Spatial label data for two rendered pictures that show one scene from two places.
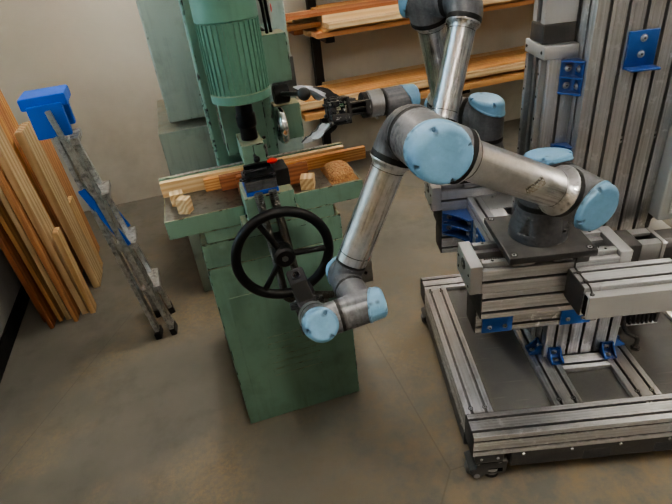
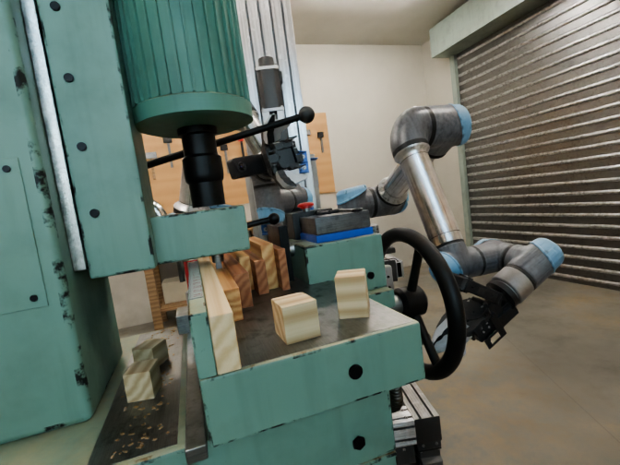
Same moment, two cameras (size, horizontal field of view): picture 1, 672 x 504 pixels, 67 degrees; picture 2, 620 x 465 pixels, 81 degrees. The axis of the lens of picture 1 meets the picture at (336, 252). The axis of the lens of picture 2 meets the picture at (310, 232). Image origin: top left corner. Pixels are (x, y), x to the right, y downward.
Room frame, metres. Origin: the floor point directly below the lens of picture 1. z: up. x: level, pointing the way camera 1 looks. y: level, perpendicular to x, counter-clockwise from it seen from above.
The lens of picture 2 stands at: (1.43, 0.81, 1.03)
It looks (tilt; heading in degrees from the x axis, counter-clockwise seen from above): 6 degrees down; 266
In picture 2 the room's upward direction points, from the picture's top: 8 degrees counter-clockwise
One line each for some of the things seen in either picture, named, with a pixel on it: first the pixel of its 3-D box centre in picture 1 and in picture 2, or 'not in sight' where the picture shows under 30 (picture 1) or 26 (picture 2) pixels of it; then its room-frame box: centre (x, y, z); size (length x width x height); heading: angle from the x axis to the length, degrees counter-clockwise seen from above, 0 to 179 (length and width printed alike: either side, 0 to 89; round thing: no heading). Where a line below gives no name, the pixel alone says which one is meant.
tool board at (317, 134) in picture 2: not in sight; (244, 160); (1.72, -3.15, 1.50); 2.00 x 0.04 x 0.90; 14
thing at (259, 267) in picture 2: not in sight; (250, 267); (1.50, 0.17, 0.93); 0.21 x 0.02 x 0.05; 103
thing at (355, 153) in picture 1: (287, 167); (217, 270); (1.56, 0.13, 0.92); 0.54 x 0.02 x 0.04; 103
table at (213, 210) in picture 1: (265, 201); (289, 296); (1.44, 0.20, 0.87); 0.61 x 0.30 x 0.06; 103
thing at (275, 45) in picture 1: (275, 56); not in sight; (1.78, 0.12, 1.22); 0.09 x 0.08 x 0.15; 13
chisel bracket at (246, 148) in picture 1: (252, 150); (201, 237); (1.56, 0.23, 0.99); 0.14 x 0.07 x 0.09; 13
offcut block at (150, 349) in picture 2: not in sight; (150, 353); (1.67, 0.22, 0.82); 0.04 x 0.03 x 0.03; 77
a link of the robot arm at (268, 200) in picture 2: not in sight; (273, 203); (1.44, -0.24, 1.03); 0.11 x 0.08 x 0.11; 52
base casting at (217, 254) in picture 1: (259, 204); (158, 398); (1.66, 0.25, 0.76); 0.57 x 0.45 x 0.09; 13
